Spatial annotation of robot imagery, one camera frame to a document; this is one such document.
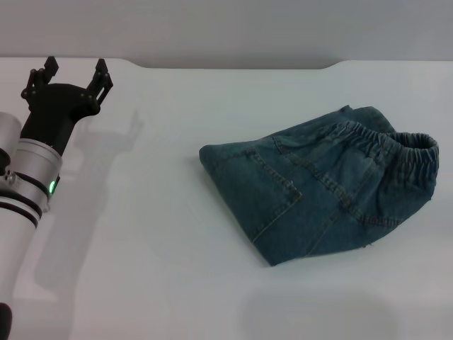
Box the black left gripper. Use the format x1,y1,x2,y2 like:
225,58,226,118
19,55,115,157

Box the blue denim shorts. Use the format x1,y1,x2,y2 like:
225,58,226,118
197,105,440,267

